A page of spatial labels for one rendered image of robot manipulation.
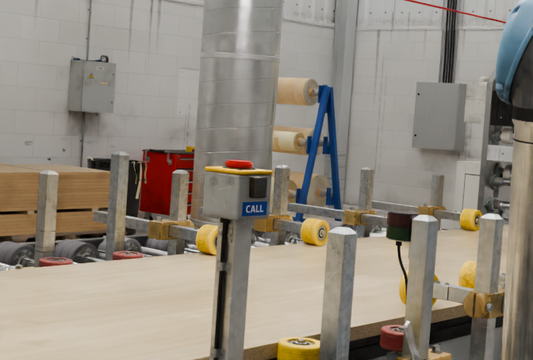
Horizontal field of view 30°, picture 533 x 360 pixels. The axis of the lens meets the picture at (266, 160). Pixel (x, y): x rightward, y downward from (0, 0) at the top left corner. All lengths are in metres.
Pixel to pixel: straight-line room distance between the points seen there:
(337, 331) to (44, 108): 8.43
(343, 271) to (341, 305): 0.06
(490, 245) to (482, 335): 0.18
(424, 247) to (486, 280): 0.26
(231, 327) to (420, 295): 0.50
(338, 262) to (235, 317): 0.26
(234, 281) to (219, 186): 0.14
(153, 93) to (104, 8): 1.11
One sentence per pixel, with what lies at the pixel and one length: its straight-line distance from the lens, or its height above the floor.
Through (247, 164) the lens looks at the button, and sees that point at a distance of 1.41.
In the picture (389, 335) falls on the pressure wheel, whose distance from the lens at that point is 1.91.
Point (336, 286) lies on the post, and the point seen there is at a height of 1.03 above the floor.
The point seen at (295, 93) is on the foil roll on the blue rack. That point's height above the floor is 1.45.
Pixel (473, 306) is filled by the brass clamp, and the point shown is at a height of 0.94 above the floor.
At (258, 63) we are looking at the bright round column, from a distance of 5.85.
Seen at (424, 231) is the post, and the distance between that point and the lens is 1.82.
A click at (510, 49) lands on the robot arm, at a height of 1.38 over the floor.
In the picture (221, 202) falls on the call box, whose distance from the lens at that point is 1.40.
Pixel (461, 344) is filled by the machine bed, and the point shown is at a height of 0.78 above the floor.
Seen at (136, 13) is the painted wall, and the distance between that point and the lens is 10.64.
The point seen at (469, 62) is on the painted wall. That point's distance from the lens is 12.12.
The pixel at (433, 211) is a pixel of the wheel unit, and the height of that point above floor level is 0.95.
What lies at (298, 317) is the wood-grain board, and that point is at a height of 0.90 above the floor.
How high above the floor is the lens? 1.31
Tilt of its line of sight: 3 degrees down
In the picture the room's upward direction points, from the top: 4 degrees clockwise
